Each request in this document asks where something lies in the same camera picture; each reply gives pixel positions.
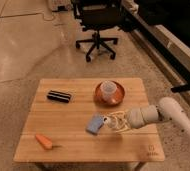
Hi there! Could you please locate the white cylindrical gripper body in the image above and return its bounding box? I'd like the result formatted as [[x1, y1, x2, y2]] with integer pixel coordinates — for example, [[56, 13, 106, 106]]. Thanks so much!
[[126, 105, 159, 129]]

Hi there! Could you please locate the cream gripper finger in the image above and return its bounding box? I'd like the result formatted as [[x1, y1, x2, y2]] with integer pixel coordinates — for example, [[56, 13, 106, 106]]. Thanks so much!
[[106, 111, 126, 119], [112, 121, 130, 133]]

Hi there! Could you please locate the small clear bottle white cap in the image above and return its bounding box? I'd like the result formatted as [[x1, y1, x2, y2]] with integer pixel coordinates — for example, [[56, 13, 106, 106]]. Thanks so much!
[[103, 116, 120, 130]]

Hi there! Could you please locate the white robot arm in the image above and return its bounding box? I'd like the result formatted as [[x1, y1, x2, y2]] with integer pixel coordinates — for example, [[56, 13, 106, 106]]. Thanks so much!
[[103, 97, 190, 141]]

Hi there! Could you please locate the orange plate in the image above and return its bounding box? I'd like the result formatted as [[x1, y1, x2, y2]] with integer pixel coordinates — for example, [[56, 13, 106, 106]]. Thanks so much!
[[94, 80, 125, 106]]

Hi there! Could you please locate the blue sponge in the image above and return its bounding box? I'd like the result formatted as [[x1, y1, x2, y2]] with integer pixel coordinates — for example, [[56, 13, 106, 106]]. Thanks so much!
[[86, 114, 104, 135]]

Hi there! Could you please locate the clear plastic cup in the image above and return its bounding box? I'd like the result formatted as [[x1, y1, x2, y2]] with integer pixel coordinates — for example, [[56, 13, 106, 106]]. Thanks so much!
[[100, 80, 117, 101]]

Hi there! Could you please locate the black rectangular eraser block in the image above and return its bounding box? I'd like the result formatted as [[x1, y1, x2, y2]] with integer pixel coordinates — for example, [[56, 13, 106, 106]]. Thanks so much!
[[47, 90, 71, 103]]

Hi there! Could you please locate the orange toy carrot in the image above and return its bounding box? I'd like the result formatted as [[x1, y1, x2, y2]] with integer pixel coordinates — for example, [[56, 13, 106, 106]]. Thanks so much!
[[35, 134, 59, 150]]

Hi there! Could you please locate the long bench with dark top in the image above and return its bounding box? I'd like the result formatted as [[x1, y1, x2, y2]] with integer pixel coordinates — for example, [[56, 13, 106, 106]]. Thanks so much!
[[121, 0, 190, 106]]

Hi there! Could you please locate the black office chair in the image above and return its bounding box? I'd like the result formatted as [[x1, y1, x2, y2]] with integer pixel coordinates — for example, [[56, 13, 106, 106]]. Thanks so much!
[[71, 0, 124, 62]]

